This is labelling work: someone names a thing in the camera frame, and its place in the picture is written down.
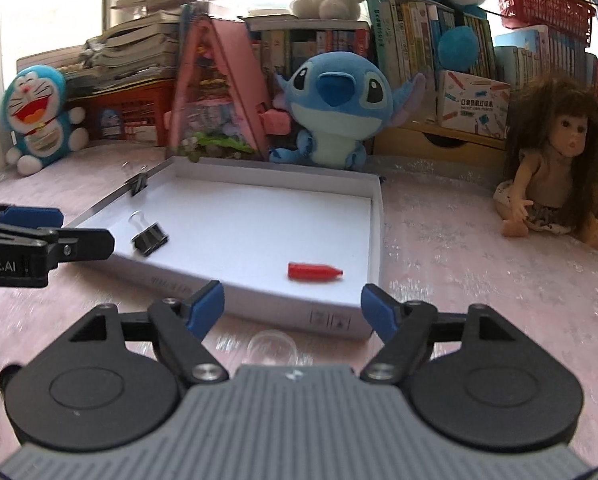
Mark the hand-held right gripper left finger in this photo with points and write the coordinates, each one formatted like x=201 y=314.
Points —
x=206 y=307

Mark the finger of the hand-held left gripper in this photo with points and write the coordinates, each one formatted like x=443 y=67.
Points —
x=31 y=217
x=86 y=246

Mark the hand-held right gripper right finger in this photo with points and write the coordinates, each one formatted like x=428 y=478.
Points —
x=379 y=310

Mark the clear plastic dome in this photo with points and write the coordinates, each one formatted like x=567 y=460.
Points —
x=271 y=347

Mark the white cardboard box lid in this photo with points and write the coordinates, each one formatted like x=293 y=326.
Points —
x=259 y=220

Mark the black binder clip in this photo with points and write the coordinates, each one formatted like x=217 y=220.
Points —
x=151 y=242
x=138 y=185

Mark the red plastic cap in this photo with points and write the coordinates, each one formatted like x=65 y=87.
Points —
x=309 y=271

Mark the blue robot cat plush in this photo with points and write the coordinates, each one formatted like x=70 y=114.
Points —
x=34 y=110

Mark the orange plastic crate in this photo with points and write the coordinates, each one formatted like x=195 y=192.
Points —
x=129 y=110

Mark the wooden drawer box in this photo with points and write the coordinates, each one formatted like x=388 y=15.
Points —
x=429 y=142

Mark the stack of books and papers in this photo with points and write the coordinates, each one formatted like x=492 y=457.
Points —
x=129 y=50

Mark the window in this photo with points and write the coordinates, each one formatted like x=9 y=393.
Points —
x=54 y=25

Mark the pink miniature house model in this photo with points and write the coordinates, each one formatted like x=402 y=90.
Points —
x=214 y=85

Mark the blue alien plush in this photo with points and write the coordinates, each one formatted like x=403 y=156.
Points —
x=339 y=95

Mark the white printed cardboard box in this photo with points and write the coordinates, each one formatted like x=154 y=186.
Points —
x=471 y=105

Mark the brown haired doll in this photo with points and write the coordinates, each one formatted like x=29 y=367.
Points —
x=569 y=135

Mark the row of dark books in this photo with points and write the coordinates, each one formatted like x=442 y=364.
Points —
x=304 y=45

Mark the row of light books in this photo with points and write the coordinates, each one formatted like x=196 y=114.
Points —
x=414 y=30

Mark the row of blue books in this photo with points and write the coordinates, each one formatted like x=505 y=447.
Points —
x=549 y=55

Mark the red plastic basket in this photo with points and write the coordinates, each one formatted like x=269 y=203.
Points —
x=539 y=2

